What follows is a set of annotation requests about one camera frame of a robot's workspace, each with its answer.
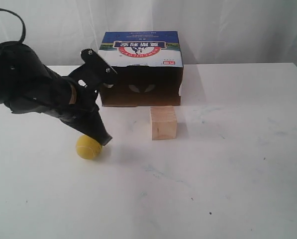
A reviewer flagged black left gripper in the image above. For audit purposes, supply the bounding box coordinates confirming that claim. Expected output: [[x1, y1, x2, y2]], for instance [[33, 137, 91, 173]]
[[48, 48, 118, 146]]

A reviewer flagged yellow ball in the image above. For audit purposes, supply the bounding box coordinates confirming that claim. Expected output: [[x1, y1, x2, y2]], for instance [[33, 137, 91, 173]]
[[75, 135, 102, 160]]

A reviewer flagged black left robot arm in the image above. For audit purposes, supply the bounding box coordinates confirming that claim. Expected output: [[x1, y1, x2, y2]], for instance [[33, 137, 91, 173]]
[[0, 44, 117, 146]]

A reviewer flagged wooden cube block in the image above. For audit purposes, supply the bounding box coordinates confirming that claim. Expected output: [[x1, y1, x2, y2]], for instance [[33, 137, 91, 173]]
[[150, 106, 177, 140]]

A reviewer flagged blue white cardboard box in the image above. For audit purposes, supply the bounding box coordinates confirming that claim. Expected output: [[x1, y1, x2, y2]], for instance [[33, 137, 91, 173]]
[[98, 31, 184, 107]]

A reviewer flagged white backdrop curtain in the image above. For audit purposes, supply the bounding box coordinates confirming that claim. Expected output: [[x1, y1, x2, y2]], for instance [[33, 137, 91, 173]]
[[0, 0, 297, 65]]

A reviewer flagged black looped cable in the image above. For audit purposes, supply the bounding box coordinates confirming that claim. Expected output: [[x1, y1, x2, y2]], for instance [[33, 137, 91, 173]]
[[0, 8, 26, 45]]

